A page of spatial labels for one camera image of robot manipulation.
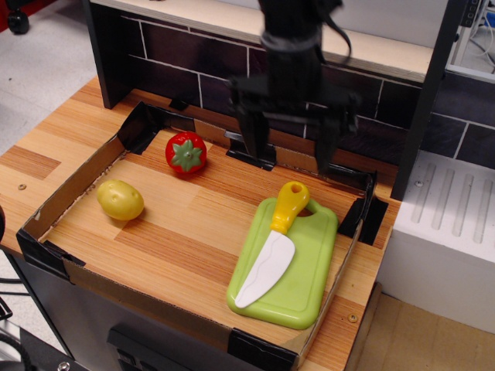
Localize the yellow toy potato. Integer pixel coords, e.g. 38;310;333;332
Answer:
97;179;145;221

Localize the black caster wheel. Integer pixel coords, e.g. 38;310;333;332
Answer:
7;9;29;35

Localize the green plastic cutting board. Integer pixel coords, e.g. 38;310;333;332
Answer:
227;198;339;329

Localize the yellow white toy knife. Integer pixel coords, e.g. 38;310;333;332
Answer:
234;181;310;308

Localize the black oven control panel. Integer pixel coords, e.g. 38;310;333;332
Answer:
107;327;217;370

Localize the cardboard fence with black tape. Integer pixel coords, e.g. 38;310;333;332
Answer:
17;102;396;370

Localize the white toy sink drainboard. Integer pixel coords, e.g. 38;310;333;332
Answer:
377;151;494;332

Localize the wooden shelf with black posts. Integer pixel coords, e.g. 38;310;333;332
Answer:
84;1;466;199

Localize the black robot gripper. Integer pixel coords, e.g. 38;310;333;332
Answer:
229;36;360;175

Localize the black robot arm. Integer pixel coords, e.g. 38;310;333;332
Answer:
229;1;360;175

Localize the red toy tomato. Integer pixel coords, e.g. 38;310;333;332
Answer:
165;131;207;174

